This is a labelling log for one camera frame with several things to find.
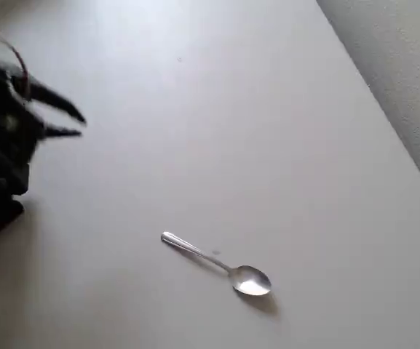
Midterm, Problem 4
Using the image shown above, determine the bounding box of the thin red cable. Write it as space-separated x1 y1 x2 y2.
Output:
0 30 33 101

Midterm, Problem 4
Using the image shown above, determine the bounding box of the silver metal spoon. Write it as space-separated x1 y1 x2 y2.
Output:
160 230 272 297

